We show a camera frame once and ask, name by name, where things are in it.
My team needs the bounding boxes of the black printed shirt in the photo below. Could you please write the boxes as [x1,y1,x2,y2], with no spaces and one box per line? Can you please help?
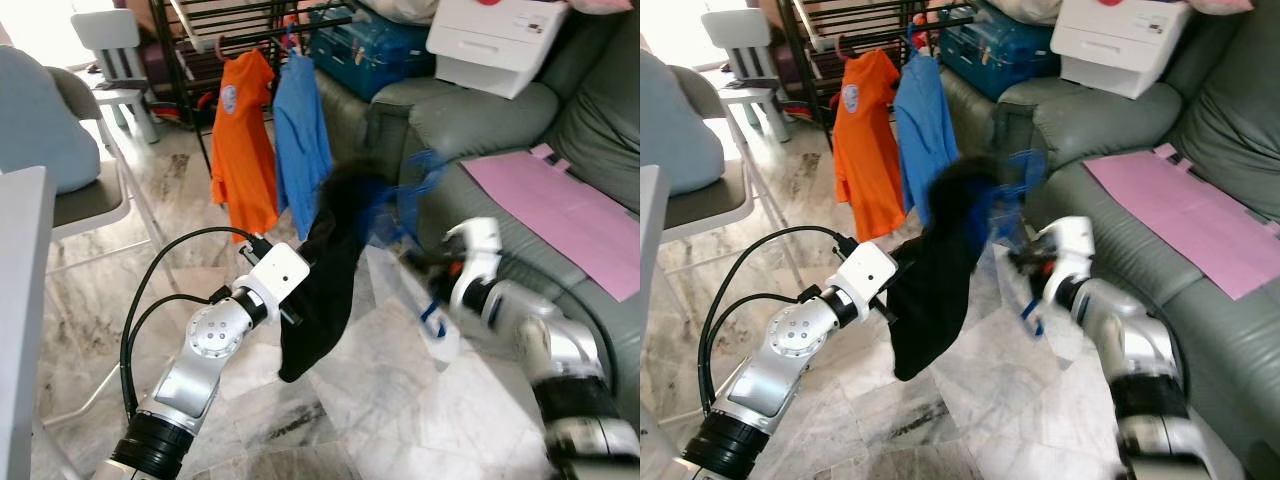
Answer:
[278,160,403,385]
[885,155,1007,384]

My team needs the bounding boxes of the pink sheet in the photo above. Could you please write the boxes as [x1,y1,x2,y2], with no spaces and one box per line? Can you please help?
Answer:
[1083,143,1280,301]
[462,143,641,303]

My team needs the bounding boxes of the grey leather sofa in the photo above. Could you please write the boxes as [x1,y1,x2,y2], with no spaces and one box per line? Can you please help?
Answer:
[345,10,641,401]
[940,10,1280,476]

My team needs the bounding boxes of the orange shirt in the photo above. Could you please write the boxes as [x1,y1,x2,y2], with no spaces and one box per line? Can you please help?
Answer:
[833,48,910,244]
[210,48,282,244]

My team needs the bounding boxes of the blue shirt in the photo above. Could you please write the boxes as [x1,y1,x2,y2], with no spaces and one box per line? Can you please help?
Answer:
[272,52,335,241]
[893,50,963,229]

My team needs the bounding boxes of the grey folding chair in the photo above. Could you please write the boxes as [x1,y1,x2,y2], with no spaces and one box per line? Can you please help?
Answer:
[660,65,796,293]
[45,65,169,296]

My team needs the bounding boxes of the light blue folding table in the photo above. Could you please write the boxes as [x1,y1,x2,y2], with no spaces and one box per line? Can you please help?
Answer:
[0,167,57,480]
[640,165,670,480]

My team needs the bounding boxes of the blue hard suitcase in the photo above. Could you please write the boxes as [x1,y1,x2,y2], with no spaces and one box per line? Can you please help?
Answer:
[308,8,437,101]
[935,5,1063,101]

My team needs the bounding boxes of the white box appliance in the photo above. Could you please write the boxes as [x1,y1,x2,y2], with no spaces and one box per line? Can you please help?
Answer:
[1050,0,1193,101]
[427,0,572,100]

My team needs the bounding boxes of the white pillow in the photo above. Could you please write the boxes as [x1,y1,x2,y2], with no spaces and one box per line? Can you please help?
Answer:
[365,0,441,25]
[995,0,1066,25]

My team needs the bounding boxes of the black metal drying rack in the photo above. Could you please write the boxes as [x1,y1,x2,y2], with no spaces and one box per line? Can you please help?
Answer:
[775,0,979,151]
[148,0,363,151]

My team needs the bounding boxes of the blue-grey cushion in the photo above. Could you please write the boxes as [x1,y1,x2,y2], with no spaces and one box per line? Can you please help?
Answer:
[0,45,104,196]
[640,50,727,196]

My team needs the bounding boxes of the light blue kids chair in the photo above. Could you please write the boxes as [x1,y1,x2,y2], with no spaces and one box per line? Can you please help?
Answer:
[70,8,163,148]
[700,8,793,143]

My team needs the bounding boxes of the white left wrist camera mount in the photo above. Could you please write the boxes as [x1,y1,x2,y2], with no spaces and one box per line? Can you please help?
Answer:
[240,243,312,314]
[830,240,899,314]

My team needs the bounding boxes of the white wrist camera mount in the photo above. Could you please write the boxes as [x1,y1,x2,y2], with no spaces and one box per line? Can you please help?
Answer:
[1040,215,1097,288]
[240,243,312,314]
[830,240,899,314]
[445,218,504,291]

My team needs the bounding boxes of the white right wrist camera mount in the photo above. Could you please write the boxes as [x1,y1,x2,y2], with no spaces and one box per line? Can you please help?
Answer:
[1040,215,1097,288]
[445,218,504,291]

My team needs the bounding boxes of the long black left arm cable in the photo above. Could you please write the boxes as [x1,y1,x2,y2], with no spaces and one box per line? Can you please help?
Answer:
[118,226,273,421]
[700,226,863,416]

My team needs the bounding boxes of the short black left arm cable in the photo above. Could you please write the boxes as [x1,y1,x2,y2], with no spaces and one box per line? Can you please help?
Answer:
[705,290,826,401]
[122,290,236,401]

